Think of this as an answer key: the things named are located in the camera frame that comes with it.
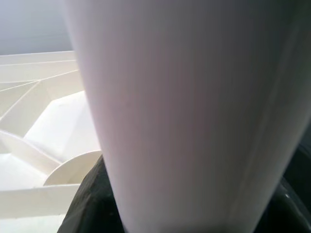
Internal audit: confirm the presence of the white plastic table top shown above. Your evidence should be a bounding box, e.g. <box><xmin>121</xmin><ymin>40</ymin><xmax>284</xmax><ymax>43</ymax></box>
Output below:
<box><xmin>0</xmin><ymin>50</ymin><xmax>104</xmax><ymax>233</ymax></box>

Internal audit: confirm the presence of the white plastic table leg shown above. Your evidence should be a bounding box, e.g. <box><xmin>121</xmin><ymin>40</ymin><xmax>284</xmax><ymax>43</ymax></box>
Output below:
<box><xmin>62</xmin><ymin>0</ymin><xmax>311</xmax><ymax>233</ymax></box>

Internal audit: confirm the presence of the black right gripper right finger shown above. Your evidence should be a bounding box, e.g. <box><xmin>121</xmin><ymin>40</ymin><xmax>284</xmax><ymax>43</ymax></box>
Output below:
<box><xmin>252</xmin><ymin>177</ymin><xmax>311</xmax><ymax>233</ymax></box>

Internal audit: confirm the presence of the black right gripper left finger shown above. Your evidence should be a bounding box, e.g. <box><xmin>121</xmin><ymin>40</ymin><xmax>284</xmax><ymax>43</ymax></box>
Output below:
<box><xmin>58</xmin><ymin>154</ymin><xmax>127</xmax><ymax>233</ymax></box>

